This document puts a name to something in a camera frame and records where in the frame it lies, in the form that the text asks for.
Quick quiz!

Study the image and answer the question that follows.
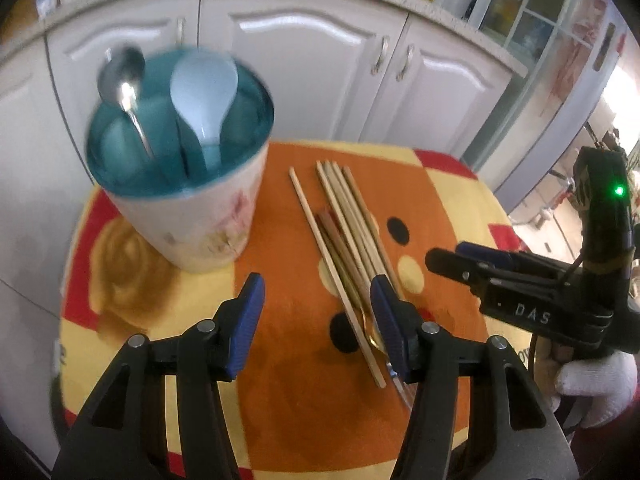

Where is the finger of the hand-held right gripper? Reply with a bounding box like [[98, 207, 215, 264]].
[[425, 247, 501, 293], [456, 241, 571, 282]]

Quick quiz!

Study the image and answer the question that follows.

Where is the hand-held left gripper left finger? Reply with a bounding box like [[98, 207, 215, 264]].
[[52, 272, 266, 480]]

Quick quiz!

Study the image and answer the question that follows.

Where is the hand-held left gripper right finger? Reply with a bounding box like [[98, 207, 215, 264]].
[[370, 274, 581, 480]]

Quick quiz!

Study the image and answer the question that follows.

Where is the pale wooden chopstick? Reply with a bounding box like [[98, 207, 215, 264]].
[[288, 167, 388, 390]]

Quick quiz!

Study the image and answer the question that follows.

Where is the pile of wooden chopsticks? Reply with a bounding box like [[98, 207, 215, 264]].
[[315, 160, 406, 321]]

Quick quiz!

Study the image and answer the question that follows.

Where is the white floral utensil cup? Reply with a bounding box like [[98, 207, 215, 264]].
[[86, 46, 276, 275]]

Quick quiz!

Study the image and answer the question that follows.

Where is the person's right hand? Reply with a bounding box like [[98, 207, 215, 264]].
[[550, 350, 638, 428]]

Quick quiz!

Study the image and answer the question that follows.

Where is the gold spoon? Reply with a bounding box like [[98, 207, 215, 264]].
[[362, 310, 387, 353]]

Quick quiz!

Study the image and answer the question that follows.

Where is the metal fork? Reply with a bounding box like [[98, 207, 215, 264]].
[[385, 355, 417, 408]]

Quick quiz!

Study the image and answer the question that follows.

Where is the orange printed mat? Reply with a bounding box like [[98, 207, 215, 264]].
[[57, 140, 533, 480]]

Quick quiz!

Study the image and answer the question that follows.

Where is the white refrigerator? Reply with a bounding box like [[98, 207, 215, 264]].
[[492, 0, 632, 213]]

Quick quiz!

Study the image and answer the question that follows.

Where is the white plastic spoon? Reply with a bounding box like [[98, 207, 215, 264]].
[[170, 52, 240, 171]]

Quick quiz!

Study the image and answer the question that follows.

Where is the glass door cabinet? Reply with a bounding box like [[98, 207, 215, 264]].
[[467, 0, 578, 63]]

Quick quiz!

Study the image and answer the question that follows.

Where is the metal spoon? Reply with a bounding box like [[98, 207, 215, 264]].
[[97, 46, 156, 161]]

